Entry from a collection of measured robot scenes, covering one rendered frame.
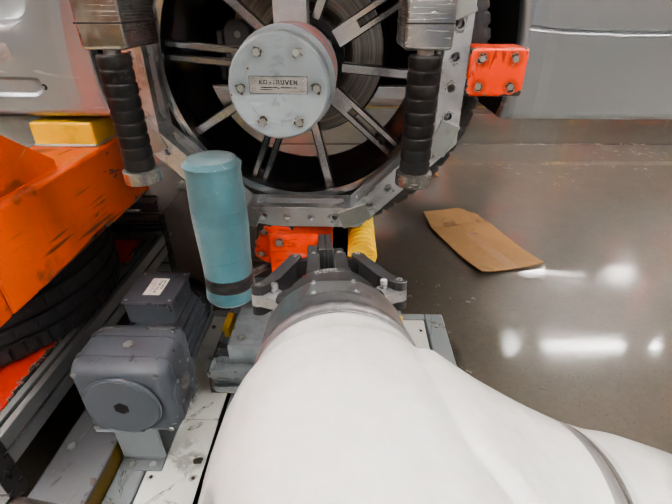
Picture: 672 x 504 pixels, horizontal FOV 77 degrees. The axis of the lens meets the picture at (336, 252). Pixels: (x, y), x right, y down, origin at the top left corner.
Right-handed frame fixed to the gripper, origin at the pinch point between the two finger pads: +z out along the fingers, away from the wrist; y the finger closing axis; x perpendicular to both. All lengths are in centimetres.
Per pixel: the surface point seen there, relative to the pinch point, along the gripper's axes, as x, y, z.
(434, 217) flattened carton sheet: 27, -58, 158
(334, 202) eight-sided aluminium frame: -0.3, -2.7, 35.6
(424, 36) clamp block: -22.3, -10.6, 1.6
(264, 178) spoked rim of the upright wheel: -4.5, 11.2, 42.1
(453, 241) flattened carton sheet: 34, -61, 137
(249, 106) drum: -16.4, 9.1, 12.7
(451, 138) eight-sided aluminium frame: -12.0, -21.9, 26.1
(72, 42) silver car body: -30, 45, 44
